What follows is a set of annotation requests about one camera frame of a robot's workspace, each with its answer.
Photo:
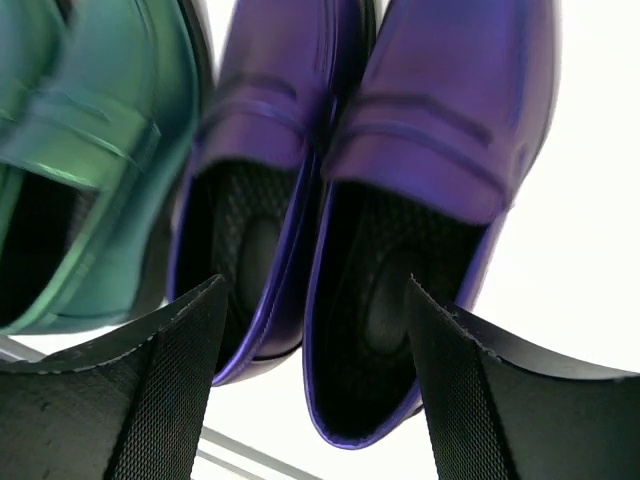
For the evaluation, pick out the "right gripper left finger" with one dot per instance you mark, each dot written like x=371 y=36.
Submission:
x=129 y=404

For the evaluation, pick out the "purple loafer shoe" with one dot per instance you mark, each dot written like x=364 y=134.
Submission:
x=252 y=192
x=450 y=115

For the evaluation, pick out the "aluminium mounting rail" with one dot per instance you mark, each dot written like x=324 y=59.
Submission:
x=221 y=457

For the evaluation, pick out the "green loafer shoe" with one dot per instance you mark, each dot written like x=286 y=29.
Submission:
x=90 y=175

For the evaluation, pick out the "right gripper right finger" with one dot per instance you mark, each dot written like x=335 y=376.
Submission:
x=501 y=407

